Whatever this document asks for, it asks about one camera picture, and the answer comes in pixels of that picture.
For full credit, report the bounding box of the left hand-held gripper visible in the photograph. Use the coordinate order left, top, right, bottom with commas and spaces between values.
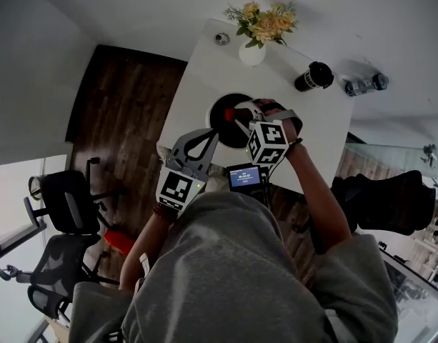
155, 127, 220, 213

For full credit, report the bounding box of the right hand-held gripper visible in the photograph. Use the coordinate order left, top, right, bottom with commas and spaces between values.
233, 99, 304, 166

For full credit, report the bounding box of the red toy block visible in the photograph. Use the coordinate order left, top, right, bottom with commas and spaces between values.
224, 107, 246, 122

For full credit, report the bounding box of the black round container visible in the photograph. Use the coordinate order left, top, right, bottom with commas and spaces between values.
205, 91, 267, 149

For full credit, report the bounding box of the person's left forearm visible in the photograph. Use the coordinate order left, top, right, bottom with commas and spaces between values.
118, 211, 176, 292

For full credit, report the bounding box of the person's right forearm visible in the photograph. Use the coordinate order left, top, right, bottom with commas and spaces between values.
285, 141, 352, 255

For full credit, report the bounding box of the person's right hand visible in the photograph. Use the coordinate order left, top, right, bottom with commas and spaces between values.
255, 97, 299, 143

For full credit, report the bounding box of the black device with blue screen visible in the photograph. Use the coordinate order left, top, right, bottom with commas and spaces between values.
226, 162, 264, 193

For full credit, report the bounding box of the white vase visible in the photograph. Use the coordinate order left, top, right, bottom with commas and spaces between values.
238, 39, 267, 67

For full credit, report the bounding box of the black tumbler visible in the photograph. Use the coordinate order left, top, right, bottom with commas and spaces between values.
294, 61, 335, 93

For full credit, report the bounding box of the yellow flower bouquet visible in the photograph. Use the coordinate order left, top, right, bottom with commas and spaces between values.
223, 1, 299, 49

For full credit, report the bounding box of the clear water bottle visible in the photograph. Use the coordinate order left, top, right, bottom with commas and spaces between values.
344, 72, 390, 97

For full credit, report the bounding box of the red stool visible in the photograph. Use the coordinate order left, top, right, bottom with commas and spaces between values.
104, 229, 137, 257

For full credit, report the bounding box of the grey hooded sweatshirt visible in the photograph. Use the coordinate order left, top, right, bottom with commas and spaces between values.
68, 191, 399, 343

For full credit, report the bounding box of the black high-back office chair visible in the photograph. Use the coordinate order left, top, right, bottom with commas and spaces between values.
329, 169, 437, 237

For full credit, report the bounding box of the grey mesh office chair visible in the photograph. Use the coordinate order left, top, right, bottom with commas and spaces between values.
0, 233, 120, 322

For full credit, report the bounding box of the brown bead bracelet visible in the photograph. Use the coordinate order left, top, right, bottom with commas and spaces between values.
151, 203, 179, 224

